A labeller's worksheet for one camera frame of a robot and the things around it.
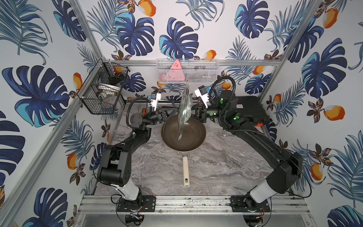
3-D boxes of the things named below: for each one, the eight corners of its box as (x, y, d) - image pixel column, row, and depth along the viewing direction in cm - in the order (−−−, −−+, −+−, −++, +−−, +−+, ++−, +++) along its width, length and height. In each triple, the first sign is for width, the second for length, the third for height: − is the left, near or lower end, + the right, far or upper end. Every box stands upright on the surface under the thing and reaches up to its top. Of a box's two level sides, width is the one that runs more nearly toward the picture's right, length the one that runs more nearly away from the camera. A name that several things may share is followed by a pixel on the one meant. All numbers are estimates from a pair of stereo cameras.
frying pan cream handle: (184, 191, 81) (184, 185, 71) (182, 164, 91) (182, 155, 81) (188, 191, 81) (189, 185, 71) (186, 164, 91) (187, 155, 81)
